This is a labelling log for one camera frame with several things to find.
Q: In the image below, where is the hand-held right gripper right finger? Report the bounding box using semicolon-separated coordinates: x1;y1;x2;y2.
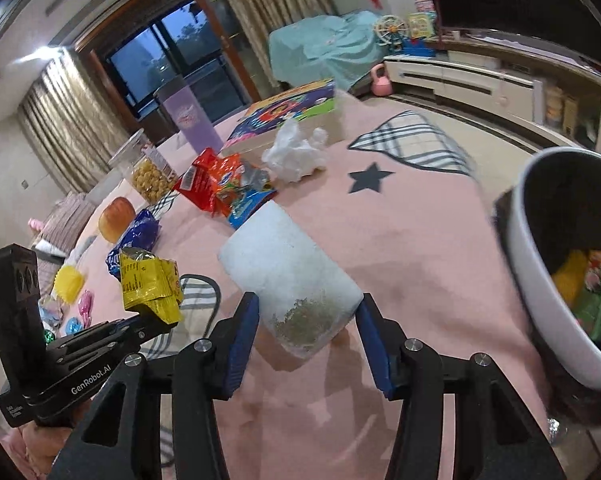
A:
355;296;568;480

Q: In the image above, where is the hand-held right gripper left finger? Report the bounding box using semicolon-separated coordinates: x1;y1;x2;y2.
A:
48;291;261;480

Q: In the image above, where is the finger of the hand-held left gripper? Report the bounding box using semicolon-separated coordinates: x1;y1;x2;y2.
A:
47;321;180;367
54;316;147;354

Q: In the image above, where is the yellow snack packet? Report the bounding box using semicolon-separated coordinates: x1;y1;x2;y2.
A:
119;248;184;325

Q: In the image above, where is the white translucent plastic cup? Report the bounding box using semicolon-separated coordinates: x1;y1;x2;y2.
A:
218;201;365;360

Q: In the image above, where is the dark blue snack packet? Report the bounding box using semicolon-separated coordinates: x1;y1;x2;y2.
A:
105;208;162;277

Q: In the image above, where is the small blue snack packet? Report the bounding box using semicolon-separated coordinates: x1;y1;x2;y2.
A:
227;186;278;231

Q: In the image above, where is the silver foil wrapper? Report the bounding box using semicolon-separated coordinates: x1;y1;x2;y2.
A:
240;162;274;191

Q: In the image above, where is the red snack packet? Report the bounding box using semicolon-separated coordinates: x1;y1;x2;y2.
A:
173;147;244;216

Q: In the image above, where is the white round waste bin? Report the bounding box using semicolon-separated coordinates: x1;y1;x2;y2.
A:
503;146;601;391

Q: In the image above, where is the white plastic bag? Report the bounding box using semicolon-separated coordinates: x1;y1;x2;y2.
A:
260;119;329;184

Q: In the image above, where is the orange spiky ball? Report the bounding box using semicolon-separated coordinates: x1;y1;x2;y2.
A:
550;249;591;306

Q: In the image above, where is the green snack packet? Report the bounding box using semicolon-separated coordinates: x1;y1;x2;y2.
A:
573;250;601;343

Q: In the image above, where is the pink plastic toy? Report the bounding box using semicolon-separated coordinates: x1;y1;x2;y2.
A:
78;290;95;328

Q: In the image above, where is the light blue plastic toy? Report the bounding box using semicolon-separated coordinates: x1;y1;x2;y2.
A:
38;295;64;331

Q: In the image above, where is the yellow spiky toy cup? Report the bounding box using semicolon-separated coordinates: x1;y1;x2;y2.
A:
54;264;87;305

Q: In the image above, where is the striped pink cushion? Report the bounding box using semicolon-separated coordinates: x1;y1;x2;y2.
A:
33;192;98;256

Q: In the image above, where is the pink blanket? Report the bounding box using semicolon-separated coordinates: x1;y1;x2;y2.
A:
0;90;556;480

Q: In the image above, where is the red yellow apple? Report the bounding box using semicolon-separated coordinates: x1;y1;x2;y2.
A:
98;196;137;242

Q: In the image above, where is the clear jar of snack balls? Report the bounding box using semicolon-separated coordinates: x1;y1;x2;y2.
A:
108;128;178;206

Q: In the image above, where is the purple bottle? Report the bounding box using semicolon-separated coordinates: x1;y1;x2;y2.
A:
154;77;222;153

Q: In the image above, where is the colourful toy box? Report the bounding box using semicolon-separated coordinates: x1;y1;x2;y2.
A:
219;78;346;160

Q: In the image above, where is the ceiling light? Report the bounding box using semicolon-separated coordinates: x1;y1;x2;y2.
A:
35;42;71;61

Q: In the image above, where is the pink kettlebell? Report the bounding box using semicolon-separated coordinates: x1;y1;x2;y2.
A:
370;63;393;97

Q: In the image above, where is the wooden glass sliding door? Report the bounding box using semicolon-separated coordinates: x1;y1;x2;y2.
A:
78;0;264;126

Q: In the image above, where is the white television cabinet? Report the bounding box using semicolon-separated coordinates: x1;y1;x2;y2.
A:
383;40;601;153

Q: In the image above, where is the blue toy vehicle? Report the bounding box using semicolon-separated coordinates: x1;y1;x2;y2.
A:
400;40;437;58

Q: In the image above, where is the teal covered armchair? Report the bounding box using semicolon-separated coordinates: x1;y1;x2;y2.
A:
269;10;393;92

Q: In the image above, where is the ferris wheel toy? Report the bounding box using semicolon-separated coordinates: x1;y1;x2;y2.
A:
373;14;411;53

